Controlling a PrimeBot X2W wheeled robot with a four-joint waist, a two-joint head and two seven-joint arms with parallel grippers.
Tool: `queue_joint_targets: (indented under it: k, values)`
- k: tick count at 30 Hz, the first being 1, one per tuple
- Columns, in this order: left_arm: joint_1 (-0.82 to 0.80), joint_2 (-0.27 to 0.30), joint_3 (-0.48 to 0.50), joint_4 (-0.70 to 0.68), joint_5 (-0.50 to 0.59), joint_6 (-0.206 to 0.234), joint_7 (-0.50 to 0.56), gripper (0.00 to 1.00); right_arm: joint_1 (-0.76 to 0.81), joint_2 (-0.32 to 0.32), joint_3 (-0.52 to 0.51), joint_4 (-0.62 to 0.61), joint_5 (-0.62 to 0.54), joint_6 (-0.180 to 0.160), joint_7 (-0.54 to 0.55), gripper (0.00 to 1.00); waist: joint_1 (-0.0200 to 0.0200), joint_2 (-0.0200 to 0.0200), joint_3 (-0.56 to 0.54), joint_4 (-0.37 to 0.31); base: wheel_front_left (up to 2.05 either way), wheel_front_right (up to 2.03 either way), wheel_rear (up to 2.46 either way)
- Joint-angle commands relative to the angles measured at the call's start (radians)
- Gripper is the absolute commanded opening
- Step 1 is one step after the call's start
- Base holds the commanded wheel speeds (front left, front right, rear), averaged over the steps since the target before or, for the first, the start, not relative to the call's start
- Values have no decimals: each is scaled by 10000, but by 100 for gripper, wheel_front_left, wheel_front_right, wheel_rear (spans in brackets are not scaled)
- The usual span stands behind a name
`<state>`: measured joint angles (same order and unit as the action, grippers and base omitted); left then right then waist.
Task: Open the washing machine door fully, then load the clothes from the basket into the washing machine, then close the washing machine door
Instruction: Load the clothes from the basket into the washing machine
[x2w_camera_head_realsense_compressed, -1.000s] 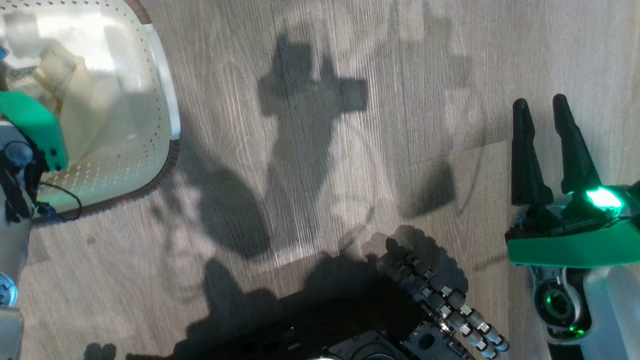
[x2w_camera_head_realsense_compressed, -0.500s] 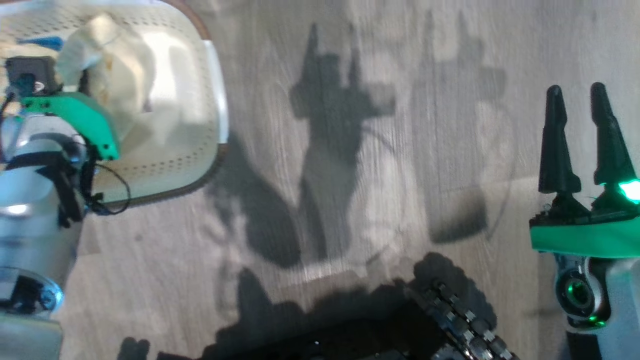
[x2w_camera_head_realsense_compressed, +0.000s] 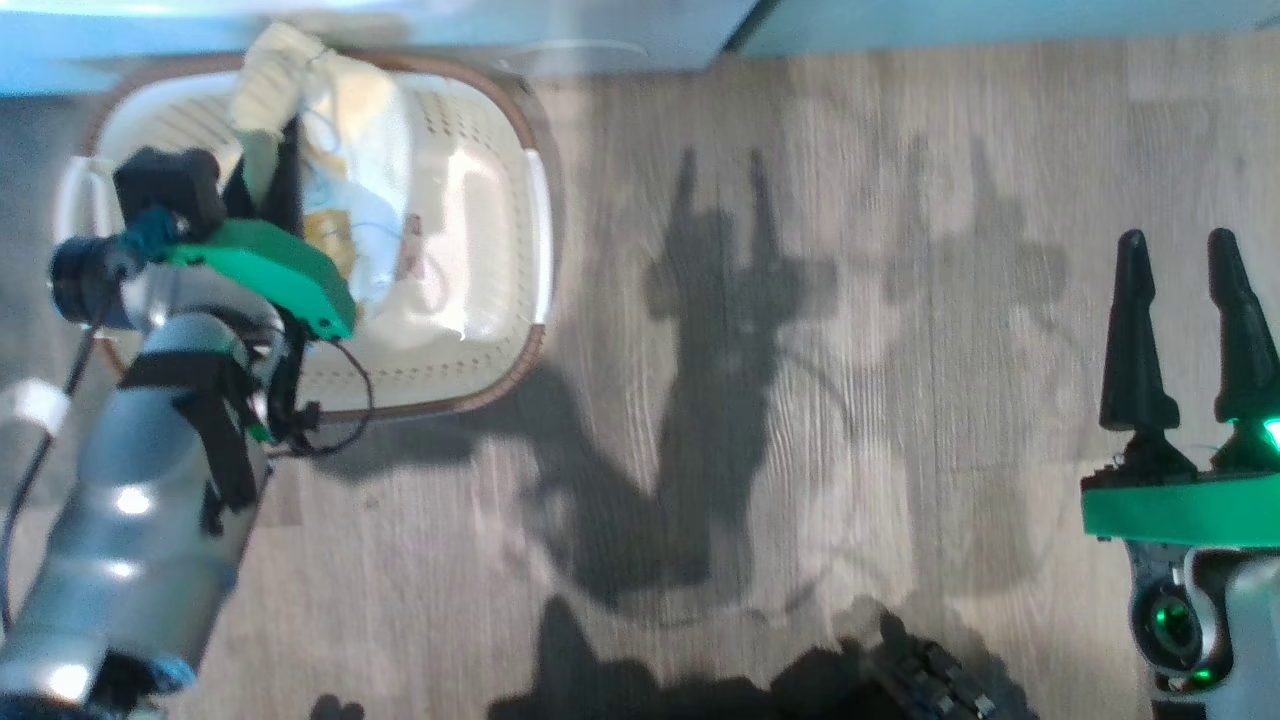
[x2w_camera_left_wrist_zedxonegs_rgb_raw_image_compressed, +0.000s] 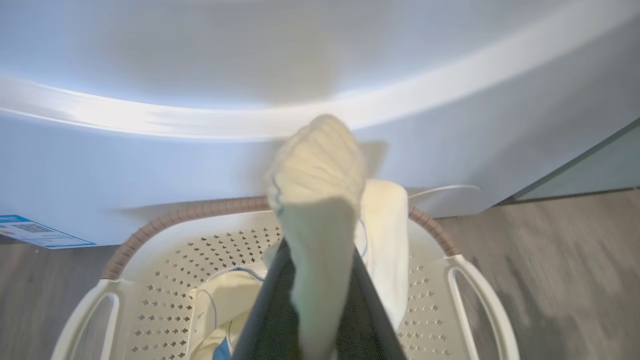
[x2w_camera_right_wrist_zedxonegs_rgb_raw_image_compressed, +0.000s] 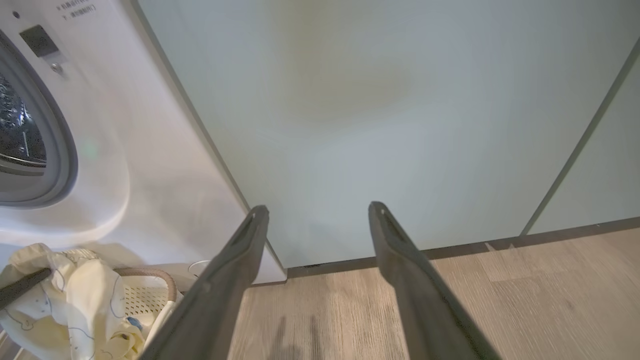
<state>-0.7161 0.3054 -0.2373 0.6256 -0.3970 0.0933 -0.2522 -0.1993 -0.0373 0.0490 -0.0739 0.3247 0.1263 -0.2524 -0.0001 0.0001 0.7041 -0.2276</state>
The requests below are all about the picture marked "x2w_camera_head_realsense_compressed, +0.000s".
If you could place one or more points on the white laundry basket brown rim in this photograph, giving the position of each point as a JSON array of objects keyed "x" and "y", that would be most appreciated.
[{"x": 500, "y": 330}]

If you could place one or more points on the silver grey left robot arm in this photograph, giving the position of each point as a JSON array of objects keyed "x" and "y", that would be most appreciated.
[{"x": 140, "y": 520}]

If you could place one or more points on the cream bear print garment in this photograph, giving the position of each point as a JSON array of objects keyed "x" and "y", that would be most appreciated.
[{"x": 270, "y": 70}]

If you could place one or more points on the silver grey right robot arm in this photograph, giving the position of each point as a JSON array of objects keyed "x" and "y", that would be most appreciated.
[{"x": 1240, "y": 620}]

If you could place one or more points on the pale green tall cabinet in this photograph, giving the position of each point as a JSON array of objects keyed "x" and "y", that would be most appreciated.
[{"x": 1000, "y": 20}]

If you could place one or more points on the white front-load washing machine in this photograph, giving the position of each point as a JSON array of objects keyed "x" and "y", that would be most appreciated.
[{"x": 550, "y": 30}]

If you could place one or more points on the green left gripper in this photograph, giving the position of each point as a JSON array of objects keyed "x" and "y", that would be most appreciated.
[{"x": 270, "y": 270}]

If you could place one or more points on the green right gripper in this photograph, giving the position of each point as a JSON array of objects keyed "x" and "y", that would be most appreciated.
[{"x": 1180, "y": 510}]

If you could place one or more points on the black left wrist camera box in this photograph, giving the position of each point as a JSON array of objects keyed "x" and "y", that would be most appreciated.
[{"x": 170, "y": 185}]

